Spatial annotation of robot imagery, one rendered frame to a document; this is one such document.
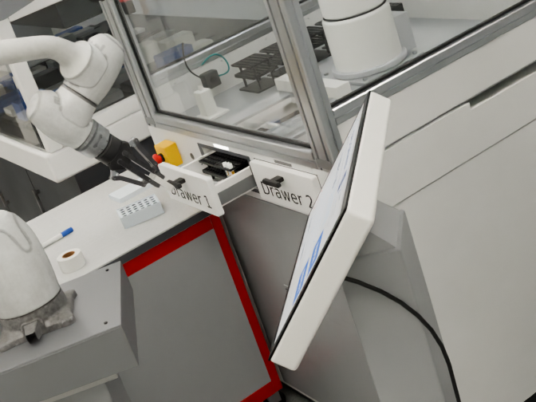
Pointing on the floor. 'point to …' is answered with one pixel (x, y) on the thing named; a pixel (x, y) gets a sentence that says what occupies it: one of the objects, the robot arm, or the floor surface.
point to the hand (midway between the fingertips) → (161, 182)
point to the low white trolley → (171, 297)
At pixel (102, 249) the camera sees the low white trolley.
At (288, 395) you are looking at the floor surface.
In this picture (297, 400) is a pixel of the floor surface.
